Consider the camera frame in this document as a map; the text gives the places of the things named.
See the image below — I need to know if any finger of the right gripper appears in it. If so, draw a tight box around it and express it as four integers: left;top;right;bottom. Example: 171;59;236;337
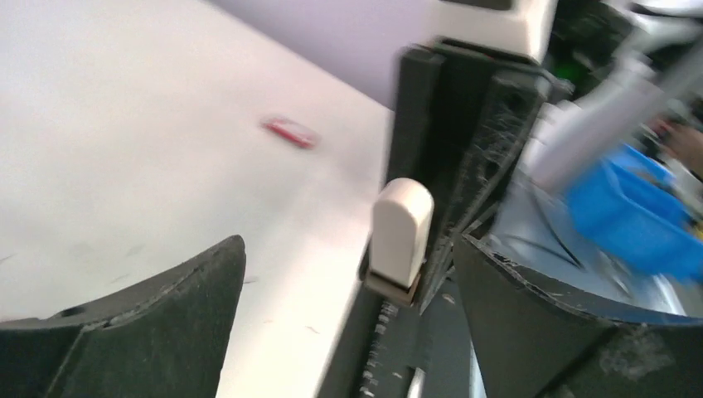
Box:
385;46;444;182
415;71;551;312

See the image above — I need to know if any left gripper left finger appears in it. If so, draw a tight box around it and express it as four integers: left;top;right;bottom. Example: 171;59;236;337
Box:
1;235;246;397

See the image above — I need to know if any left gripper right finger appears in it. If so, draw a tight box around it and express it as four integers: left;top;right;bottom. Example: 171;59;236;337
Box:
453;235;702;397

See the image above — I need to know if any beige stapler cap piece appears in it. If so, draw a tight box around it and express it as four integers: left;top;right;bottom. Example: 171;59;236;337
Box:
361;177;434;306

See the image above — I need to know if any red white staple box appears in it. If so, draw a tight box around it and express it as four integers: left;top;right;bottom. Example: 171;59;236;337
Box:
261;117;319;149

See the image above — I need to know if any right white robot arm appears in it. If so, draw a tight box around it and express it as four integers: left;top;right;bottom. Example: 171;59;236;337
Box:
363;1;702;315

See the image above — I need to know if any blue plastic bin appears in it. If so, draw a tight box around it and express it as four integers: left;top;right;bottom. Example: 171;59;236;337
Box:
564;145;702;280

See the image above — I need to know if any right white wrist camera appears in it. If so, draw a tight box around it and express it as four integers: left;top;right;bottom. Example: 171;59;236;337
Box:
426;0;557;64

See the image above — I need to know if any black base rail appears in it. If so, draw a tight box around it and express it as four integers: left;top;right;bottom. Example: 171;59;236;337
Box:
317;276;485;398

